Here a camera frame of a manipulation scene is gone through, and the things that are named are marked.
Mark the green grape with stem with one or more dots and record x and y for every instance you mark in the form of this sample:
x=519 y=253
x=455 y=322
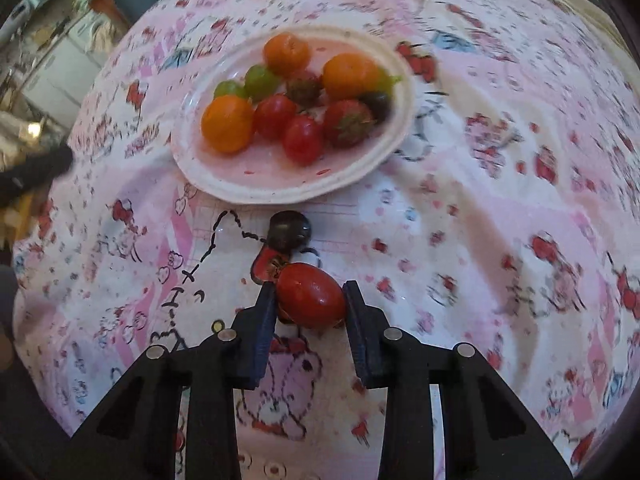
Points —
x=388 y=80

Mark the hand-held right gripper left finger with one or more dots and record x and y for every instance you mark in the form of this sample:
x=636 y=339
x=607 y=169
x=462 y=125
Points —
x=260 y=340

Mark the red strawberry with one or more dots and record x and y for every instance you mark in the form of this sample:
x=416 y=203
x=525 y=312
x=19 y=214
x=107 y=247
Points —
x=303 y=87
x=347 y=122

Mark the white paper plate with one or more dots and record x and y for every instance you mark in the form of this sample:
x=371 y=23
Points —
x=280 y=175

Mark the white cabinet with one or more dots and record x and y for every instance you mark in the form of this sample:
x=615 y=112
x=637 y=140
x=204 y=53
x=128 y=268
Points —
x=60 y=65

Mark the pink printed blanket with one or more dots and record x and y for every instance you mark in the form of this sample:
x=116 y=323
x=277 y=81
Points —
x=475 y=210

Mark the orange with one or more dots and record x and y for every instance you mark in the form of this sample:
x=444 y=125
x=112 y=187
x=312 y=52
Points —
x=227 y=124
x=286 y=52
x=350 y=76

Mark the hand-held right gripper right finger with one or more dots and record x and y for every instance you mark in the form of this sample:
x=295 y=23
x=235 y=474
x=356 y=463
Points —
x=362 y=340

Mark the dark purple grape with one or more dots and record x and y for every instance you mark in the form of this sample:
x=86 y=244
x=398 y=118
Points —
x=377 y=105
x=289 y=230

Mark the red cherry tomato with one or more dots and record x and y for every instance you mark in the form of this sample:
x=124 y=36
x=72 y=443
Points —
x=274 y=116
x=311 y=294
x=302 y=139

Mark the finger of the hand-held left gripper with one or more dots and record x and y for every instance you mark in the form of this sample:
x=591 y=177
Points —
x=35 y=170

